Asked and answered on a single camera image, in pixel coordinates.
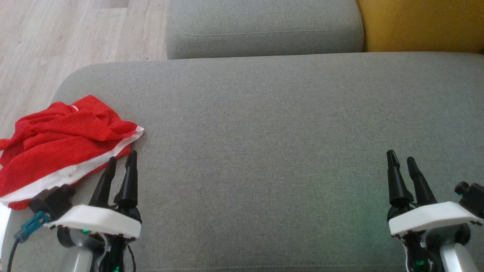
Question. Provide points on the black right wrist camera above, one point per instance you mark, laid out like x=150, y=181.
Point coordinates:
x=472, y=198

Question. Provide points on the large grey chaise cushion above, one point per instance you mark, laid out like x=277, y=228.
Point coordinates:
x=264, y=132

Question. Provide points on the red shorts with white waistband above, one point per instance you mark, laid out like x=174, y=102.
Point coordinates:
x=64, y=151

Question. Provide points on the yellow sofa backrest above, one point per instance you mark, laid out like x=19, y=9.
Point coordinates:
x=423, y=22

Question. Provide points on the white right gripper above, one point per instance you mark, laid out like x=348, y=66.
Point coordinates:
x=431, y=217

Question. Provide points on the white plastic object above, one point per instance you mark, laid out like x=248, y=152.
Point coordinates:
x=4, y=230

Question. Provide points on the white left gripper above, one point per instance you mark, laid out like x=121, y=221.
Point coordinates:
x=94, y=221

